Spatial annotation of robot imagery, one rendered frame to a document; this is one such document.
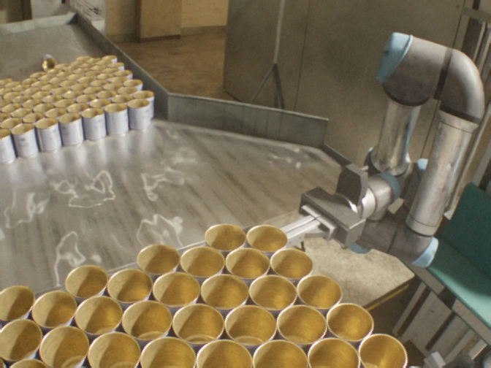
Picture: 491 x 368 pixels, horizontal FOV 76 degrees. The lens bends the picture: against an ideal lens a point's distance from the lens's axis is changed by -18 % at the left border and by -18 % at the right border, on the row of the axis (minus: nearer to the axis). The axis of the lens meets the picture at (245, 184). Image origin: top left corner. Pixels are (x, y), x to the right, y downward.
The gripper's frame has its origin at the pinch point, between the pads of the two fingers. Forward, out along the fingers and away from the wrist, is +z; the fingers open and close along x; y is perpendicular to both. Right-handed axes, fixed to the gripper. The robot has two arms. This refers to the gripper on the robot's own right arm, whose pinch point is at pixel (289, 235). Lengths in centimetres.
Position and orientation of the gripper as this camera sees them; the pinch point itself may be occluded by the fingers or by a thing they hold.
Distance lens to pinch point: 67.0
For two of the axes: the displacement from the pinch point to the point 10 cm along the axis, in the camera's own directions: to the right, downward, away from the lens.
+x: -5.8, -4.7, 6.6
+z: -8.1, 2.7, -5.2
